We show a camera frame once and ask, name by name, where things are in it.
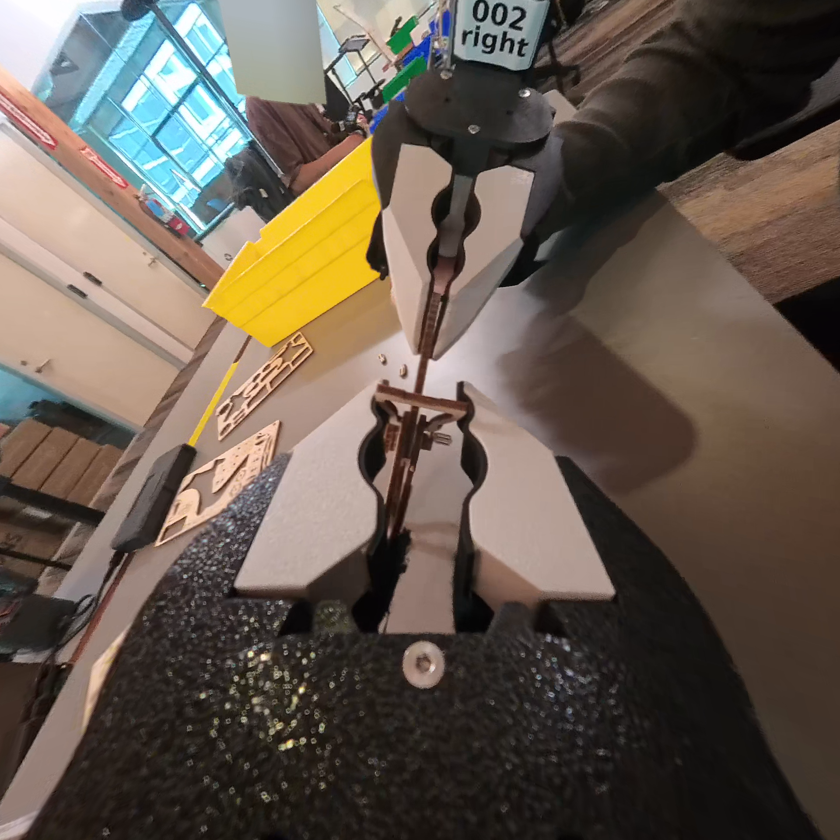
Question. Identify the black jacket on chair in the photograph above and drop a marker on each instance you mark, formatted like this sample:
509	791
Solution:
256	184

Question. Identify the person's right forearm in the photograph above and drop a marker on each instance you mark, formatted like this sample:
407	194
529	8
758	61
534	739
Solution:
689	85

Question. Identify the yellow tape strip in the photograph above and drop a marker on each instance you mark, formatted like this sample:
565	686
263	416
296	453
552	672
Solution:
213	400

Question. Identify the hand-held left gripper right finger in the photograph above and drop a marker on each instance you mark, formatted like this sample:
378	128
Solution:
538	525

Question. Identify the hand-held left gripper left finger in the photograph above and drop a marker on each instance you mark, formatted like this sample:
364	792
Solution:
308	525

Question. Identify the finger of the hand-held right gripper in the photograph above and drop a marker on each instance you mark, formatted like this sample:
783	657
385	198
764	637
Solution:
499	223
407	229

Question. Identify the yellow storage bin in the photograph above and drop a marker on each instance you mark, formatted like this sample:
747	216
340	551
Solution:
295	262

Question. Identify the black flat case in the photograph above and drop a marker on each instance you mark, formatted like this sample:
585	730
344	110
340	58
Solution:
154	499

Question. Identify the wooden model frame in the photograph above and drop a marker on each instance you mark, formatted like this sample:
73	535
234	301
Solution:
420	400

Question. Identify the wooden parts sheet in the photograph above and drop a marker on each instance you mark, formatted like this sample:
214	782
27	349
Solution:
256	446
298	344

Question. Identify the stack of cardboard boxes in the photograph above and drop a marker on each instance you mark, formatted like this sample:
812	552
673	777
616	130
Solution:
59	459

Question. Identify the wooden spoked wheel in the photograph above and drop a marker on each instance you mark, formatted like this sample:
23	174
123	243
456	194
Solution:
433	315

